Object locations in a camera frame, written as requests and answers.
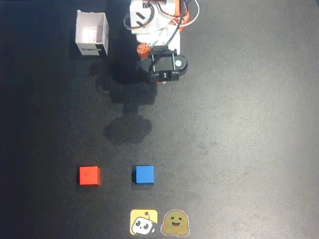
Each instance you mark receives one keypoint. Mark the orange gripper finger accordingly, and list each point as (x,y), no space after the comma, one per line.
(144,50)

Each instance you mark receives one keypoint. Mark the white cardboard box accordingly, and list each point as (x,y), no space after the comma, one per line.
(91,32)

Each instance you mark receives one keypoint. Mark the blue cube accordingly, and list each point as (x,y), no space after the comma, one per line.
(144,174)

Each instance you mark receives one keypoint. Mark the hugging face emoji sticker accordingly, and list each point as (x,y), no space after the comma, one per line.
(175,222)

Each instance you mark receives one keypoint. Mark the orange and white robot arm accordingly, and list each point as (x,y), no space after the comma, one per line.
(144,15)

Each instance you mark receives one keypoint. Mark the red cube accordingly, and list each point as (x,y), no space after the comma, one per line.
(89,175)

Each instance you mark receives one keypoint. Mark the yellow robot face sticker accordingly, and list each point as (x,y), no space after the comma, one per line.
(143,221)

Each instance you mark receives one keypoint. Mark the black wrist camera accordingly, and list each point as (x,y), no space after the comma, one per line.
(162,66)

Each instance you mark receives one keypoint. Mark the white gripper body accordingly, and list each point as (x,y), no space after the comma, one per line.
(162,65)

